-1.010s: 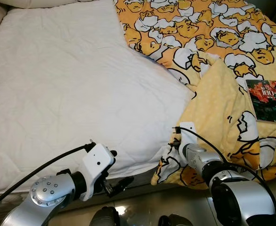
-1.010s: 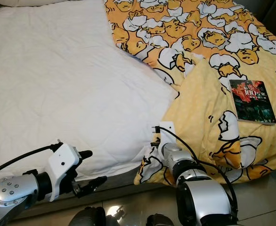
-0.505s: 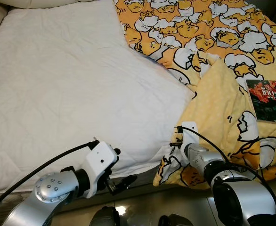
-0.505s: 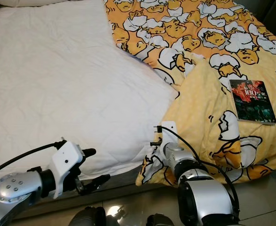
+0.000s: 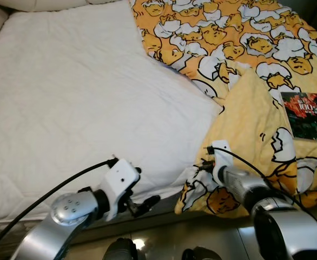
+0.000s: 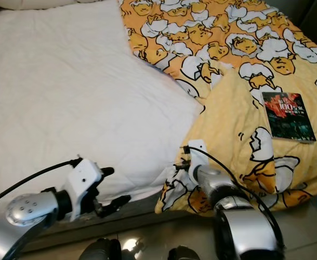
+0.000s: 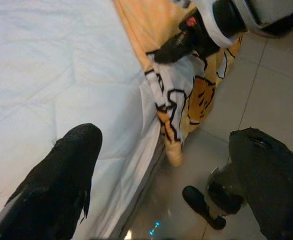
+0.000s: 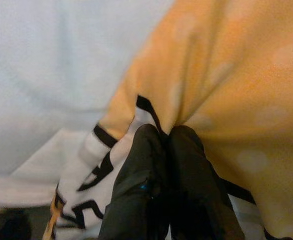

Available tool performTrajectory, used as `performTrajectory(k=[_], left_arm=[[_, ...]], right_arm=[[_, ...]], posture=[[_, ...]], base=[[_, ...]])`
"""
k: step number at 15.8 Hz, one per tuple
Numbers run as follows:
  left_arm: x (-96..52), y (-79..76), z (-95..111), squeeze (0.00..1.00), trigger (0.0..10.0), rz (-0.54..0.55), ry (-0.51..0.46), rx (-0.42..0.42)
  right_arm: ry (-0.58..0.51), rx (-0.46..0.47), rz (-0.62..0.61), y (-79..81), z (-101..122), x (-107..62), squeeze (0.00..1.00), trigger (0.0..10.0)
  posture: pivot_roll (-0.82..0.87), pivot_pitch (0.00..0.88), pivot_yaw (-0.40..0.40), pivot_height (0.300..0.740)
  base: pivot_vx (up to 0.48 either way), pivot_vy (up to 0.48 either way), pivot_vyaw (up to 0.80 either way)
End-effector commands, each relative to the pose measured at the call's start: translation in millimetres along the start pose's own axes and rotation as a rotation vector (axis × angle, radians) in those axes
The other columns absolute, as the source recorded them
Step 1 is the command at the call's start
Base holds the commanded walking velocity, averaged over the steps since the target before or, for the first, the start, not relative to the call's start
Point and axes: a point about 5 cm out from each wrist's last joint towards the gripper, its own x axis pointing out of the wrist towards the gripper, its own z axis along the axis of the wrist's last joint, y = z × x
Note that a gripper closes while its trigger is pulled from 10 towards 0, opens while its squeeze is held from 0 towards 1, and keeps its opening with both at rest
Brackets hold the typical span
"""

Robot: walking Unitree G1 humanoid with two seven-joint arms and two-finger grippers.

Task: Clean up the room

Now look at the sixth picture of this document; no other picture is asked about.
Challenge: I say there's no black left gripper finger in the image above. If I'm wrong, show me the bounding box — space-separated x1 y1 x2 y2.
98 195 132 218

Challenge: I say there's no dark red cover book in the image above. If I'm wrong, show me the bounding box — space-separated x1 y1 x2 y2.
261 91 317 144

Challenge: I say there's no yellow duck print quilt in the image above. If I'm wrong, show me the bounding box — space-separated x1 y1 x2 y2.
118 0 317 215

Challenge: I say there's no black robot left foot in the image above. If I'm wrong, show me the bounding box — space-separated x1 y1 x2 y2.
78 238 121 260

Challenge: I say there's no black robot foot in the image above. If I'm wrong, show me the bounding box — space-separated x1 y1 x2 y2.
78 238 121 260
167 246 205 260

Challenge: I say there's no black robot right foot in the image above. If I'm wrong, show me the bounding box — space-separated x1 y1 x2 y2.
167 246 205 260

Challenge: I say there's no white quilted mattress pad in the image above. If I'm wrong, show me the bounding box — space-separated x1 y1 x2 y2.
0 0 205 220

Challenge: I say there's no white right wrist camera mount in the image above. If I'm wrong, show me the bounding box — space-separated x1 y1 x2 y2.
186 139 209 182

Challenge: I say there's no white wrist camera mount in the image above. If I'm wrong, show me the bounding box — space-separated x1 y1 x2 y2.
62 158 104 222
186 139 209 182

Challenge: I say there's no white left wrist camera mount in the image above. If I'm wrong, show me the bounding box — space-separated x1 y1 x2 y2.
62 158 104 222

